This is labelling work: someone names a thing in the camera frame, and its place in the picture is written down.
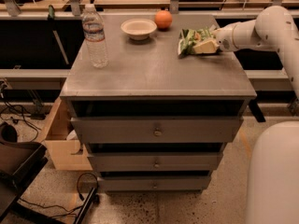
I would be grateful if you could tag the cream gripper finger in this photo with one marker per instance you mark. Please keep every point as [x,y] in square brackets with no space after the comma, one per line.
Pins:
[207,46]

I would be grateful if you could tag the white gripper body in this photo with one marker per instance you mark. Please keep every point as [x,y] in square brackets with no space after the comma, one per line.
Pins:
[224,39]

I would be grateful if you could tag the green jalapeno chip bag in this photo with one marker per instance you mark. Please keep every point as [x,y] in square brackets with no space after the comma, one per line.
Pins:
[188,38]

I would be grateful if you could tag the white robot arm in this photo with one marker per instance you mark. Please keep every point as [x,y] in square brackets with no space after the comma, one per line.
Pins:
[273,30]

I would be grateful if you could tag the clear plastic water bottle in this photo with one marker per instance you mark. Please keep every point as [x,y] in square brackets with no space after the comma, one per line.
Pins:
[93,28]

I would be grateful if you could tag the orange fruit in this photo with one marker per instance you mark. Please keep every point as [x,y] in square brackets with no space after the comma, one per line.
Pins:
[163,19]

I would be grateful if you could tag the white paper bowl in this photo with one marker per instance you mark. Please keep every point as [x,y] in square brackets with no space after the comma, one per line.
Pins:
[139,29]

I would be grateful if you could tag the grey drawer cabinet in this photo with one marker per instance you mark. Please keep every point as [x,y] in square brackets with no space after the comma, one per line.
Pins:
[148,80]

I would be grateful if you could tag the top grey drawer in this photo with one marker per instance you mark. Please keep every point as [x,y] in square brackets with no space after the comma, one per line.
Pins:
[128,131]

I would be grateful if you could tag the grey drawer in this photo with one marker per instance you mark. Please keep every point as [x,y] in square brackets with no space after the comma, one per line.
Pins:
[149,162]
[154,183]
[128,131]

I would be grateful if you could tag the middle grey drawer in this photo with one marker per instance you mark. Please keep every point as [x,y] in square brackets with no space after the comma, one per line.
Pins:
[149,162]

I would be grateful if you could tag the bottom grey drawer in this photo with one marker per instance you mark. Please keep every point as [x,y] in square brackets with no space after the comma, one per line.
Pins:
[154,183]

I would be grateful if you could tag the light wooden box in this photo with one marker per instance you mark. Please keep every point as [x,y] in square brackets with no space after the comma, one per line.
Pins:
[66,152]

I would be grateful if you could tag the green handled tool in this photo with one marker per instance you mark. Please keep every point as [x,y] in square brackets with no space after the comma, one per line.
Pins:
[51,14]

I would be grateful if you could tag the black cart frame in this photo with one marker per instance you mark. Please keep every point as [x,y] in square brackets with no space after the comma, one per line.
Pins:
[20,163]

